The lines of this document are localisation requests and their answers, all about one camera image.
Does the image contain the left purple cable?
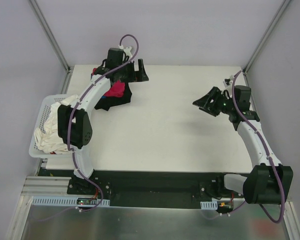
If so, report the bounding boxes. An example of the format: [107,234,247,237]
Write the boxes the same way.
[66,34,141,213]

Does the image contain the left white cable duct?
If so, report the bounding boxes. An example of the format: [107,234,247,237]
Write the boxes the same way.
[32,196,110,208]

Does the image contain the left aluminium frame post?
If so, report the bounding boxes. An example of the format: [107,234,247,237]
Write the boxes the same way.
[28,0,71,73]

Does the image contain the aluminium frame post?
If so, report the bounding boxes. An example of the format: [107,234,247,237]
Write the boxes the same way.
[242,0,293,76]
[28,0,71,73]

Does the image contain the pink t shirt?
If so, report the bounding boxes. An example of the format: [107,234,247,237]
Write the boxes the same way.
[90,67,125,99]

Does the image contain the white cable duct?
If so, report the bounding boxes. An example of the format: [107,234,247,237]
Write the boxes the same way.
[200,201,218,211]
[32,196,110,208]

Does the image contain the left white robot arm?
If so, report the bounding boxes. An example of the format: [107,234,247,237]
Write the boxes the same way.
[57,48,149,195]

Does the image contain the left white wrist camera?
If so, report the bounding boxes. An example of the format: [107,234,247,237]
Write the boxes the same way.
[118,45,133,58]

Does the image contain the right white cable duct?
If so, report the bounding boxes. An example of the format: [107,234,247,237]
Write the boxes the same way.
[200,201,218,211]

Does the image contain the white plastic laundry basket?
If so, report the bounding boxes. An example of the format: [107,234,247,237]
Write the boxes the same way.
[28,93,91,158]

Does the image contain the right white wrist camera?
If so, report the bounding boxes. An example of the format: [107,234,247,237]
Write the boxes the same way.
[223,75,234,88]

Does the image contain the cream t shirt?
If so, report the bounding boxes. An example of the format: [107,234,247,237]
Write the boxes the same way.
[29,94,78,158]

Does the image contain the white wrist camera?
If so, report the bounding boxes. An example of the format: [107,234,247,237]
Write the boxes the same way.
[223,75,234,88]
[118,45,133,58]

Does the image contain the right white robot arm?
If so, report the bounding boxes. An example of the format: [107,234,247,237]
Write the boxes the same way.
[192,85,293,205]

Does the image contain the right aluminium frame post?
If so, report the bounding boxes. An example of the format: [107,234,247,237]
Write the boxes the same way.
[242,0,293,76]

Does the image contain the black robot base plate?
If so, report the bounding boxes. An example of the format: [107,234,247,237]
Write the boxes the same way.
[67,170,243,209]

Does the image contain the black t shirt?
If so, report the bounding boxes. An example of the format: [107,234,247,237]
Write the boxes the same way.
[94,82,132,111]

